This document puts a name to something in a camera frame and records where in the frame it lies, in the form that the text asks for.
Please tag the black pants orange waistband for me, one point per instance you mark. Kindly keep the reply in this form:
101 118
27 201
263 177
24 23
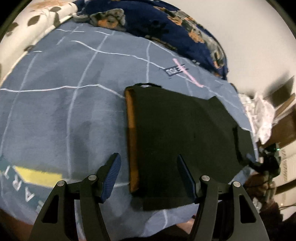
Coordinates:
173 139

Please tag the blue grid bed sheet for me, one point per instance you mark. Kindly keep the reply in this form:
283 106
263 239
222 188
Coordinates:
63 112

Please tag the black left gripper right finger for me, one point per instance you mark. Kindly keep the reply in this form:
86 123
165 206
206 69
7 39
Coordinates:
225 211

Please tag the white floral pillow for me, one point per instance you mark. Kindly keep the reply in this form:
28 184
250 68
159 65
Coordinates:
29 27

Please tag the navy floral blanket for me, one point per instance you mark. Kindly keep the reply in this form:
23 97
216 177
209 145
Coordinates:
160 22

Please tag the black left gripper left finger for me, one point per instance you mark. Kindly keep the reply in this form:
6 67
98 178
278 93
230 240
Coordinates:
56 220

